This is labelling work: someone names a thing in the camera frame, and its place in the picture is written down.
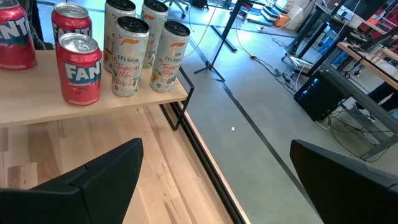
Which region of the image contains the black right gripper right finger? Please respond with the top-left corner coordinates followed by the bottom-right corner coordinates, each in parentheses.
top-left (290, 139), bottom-right (398, 224)

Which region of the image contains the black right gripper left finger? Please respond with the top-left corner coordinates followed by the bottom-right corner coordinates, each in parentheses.
top-left (0, 138), bottom-right (144, 224)

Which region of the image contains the white slim beverage can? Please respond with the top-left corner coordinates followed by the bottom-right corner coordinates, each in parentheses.
top-left (141, 0), bottom-right (169, 69)
top-left (104, 0), bottom-right (137, 73)
top-left (111, 16), bottom-right (150, 98)
top-left (150, 21), bottom-right (191, 93)

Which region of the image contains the red beverage can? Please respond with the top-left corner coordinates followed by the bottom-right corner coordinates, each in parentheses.
top-left (0, 0), bottom-right (37, 72)
top-left (55, 32), bottom-right (103, 106)
top-left (51, 2), bottom-right (93, 47)

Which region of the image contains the black computer tower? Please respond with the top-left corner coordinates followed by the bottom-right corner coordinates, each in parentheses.
top-left (294, 70), bottom-right (354, 122)

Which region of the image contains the wooden desk top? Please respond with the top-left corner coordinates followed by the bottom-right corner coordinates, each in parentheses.
top-left (337, 42), bottom-right (398, 91)

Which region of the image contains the white storage box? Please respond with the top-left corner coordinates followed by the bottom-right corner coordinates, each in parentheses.
top-left (283, 2), bottom-right (305, 31)

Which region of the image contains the black tripod stand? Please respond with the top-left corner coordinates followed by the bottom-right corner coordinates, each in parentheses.
top-left (194, 0), bottom-right (248, 83)

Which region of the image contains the grey office chair base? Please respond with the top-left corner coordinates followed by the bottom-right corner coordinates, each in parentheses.
top-left (163, 0), bottom-right (190, 19)

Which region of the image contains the grey metal desk frame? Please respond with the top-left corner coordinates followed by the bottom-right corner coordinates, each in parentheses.
top-left (320, 62), bottom-right (398, 162)

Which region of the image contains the wooden shelf black metal frame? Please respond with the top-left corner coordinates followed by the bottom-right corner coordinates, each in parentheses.
top-left (0, 49), bottom-right (195, 131)

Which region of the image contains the black floor cable bundle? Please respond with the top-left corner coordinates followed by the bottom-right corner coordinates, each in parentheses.
top-left (254, 57), bottom-right (301, 94)

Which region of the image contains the black desk leg frame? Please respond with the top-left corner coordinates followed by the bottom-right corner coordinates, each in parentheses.
top-left (281, 0), bottom-right (349, 78)

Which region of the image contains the white floor cable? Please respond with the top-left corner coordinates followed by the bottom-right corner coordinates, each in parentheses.
top-left (234, 18), bottom-right (259, 60)

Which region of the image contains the yellow power cable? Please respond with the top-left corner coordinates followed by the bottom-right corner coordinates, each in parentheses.
top-left (183, 0), bottom-right (220, 60)

